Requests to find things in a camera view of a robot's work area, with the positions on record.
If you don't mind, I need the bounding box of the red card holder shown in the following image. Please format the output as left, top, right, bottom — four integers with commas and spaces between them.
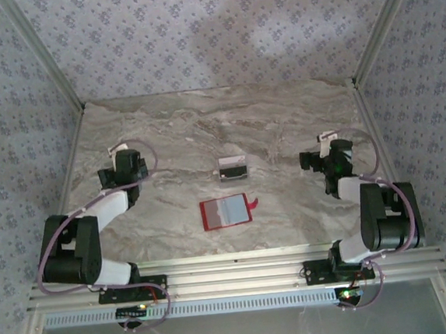
198, 192, 261, 232

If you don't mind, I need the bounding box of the aluminium side rail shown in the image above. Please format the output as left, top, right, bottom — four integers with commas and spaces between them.
349, 72, 426, 252
28, 107, 100, 283

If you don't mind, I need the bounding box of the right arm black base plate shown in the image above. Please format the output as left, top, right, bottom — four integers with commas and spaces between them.
300, 253, 377, 287

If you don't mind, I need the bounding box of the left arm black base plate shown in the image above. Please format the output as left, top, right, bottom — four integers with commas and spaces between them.
95, 272, 170, 306

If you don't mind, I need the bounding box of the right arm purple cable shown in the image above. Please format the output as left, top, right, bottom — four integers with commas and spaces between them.
315, 121, 431, 313

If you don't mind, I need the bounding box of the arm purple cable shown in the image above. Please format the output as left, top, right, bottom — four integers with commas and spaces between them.
315, 121, 431, 313
27, 136, 174, 334

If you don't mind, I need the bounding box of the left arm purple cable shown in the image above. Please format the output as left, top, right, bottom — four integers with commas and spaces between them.
27, 136, 174, 334

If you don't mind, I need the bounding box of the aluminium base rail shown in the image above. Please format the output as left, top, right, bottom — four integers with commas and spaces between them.
23, 230, 446, 313

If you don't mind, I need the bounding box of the aluminium corner post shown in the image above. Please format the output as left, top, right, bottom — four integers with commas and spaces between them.
0, 0, 87, 118
343, 0, 434, 88

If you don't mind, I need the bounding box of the grey slotted cable duct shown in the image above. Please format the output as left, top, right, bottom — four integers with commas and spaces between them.
43, 286, 341, 330

